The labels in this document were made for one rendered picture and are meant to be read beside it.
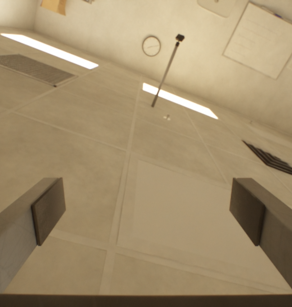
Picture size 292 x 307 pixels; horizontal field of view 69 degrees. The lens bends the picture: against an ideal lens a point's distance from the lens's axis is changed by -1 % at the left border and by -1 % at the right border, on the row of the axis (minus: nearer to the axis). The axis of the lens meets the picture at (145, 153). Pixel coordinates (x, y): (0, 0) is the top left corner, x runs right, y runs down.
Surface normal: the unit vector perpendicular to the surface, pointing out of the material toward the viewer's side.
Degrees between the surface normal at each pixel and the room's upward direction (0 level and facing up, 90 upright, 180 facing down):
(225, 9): 105
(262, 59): 90
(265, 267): 180
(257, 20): 90
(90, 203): 180
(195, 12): 90
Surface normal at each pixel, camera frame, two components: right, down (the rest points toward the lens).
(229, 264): 0.36, -0.83
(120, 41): 0.00, 0.45
